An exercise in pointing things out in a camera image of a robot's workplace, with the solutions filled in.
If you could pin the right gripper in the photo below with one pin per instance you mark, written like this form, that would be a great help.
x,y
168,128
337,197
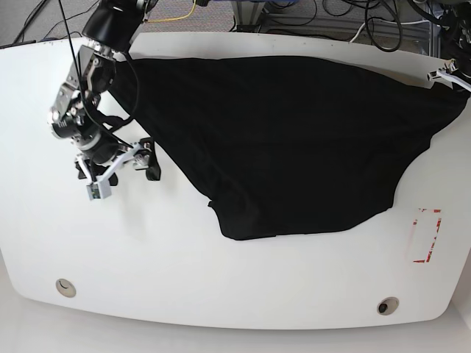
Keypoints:
x,y
102,149

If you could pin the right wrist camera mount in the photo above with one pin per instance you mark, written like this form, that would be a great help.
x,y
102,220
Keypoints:
x,y
99,187

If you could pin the table grommet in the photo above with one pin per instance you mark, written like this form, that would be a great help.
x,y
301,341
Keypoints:
x,y
388,306
65,288

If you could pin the black t-shirt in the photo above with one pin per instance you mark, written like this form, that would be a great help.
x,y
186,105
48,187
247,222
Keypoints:
x,y
285,145

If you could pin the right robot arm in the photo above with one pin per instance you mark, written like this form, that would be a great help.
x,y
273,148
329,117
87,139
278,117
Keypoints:
x,y
75,115

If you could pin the left table grommet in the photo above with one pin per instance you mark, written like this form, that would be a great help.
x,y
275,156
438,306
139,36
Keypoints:
x,y
65,288

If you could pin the right table grommet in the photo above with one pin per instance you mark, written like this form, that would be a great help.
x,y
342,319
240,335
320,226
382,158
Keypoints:
x,y
388,306

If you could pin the red tape rectangle marking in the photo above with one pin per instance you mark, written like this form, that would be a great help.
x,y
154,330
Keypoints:
x,y
424,233

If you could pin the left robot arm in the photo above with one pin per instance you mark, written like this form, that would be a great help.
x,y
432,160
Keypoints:
x,y
454,32

